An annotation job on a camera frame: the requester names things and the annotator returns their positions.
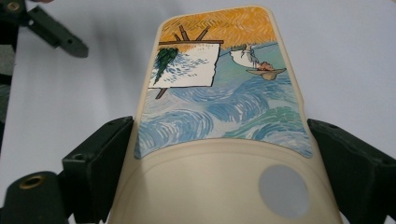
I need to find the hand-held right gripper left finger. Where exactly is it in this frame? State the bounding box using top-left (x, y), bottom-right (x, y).
top-left (61, 116), bottom-right (135, 224)

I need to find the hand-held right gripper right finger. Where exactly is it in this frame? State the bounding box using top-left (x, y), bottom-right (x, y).
top-left (307, 118), bottom-right (396, 224)

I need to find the beige painted phone case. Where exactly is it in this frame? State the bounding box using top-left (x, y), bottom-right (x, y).
top-left (106, 4), bottom-right (345, 224)

